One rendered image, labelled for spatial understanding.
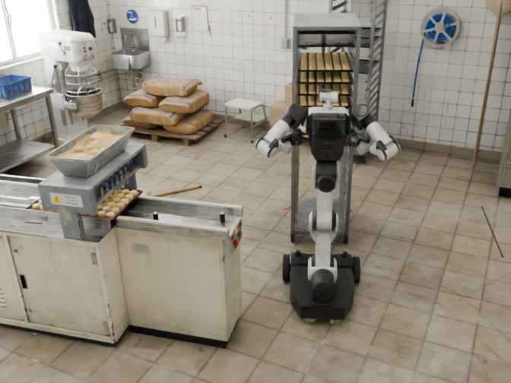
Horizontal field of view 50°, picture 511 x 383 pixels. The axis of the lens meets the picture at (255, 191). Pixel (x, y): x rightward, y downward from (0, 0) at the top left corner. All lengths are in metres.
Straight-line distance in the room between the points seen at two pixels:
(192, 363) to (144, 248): 0.79
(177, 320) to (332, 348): 1.02
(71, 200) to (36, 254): 0.52
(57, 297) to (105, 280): 0.41
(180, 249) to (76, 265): 0.64
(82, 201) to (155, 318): 0.97
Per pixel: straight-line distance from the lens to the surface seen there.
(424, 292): 4.30
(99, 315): 3.65
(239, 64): 7.36
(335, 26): 4.05
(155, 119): 7.00
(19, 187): 4.11
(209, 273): 3.33
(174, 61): 7.89
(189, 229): 3.22
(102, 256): 3.36
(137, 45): 8.19
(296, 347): 3.70
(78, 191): 3.18
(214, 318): 3.53
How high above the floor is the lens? 2.47
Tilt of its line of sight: 26 degrees down
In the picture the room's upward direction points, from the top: 1 degrees counter-clockwise
